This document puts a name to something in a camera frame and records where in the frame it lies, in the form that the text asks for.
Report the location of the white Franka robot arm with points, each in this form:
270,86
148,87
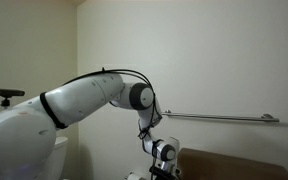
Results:
20,143

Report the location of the white toilet paper roll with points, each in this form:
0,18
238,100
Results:
134,176

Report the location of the metal wall grab bar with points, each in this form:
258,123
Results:
217,116

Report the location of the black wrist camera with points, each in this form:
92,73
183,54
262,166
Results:
162,174

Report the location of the black camera on tripod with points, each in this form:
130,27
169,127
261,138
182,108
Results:
4,92

